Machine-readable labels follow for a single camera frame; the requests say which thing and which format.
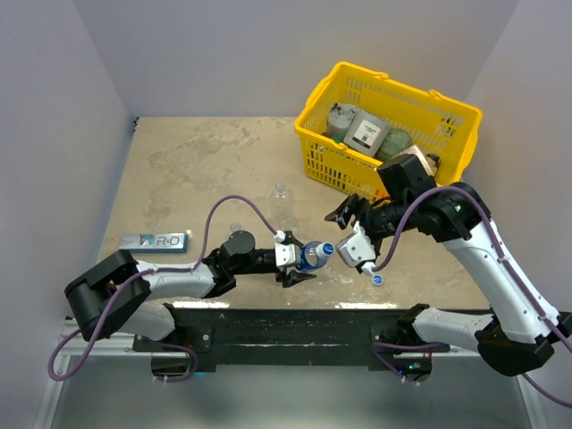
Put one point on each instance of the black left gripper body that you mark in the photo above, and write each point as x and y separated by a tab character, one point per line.
281	275

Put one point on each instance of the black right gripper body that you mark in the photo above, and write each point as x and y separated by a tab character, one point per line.
380	221

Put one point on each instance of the blue label Pocari bottle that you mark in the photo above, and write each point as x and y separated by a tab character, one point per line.
310	259

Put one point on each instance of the Pocari Sweat bottle cap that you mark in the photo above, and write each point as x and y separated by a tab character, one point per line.
325	249

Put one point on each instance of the clear plastic bottle large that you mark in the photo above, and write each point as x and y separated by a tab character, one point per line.
282	209

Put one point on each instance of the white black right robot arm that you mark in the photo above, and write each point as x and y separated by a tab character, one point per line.
517	335

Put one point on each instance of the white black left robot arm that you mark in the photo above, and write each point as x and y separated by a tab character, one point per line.
122	294

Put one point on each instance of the clear plastic bottle small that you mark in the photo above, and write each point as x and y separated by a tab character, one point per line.
235	227

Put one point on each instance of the pink white tissue roll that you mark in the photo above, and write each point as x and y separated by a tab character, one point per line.
430	162

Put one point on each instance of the green netted melon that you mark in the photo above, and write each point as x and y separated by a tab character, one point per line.
395	141

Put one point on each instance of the grey wrapped tissue roll rear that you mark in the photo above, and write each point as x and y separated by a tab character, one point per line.
339	119

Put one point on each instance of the blue silver flat box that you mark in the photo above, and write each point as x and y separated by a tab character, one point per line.
155	243

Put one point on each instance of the yellow plastic shopping basket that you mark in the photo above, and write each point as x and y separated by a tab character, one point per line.
437	124

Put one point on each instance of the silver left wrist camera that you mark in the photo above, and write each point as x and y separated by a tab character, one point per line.
286	256

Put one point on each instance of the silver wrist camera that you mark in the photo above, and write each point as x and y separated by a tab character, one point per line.
286	256
355	249

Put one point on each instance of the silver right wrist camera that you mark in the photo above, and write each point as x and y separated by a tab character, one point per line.
355	249

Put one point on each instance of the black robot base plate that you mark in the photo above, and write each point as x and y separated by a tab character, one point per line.
286	337

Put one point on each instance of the aluminium frame rail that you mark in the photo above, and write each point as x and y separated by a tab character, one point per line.
236	368

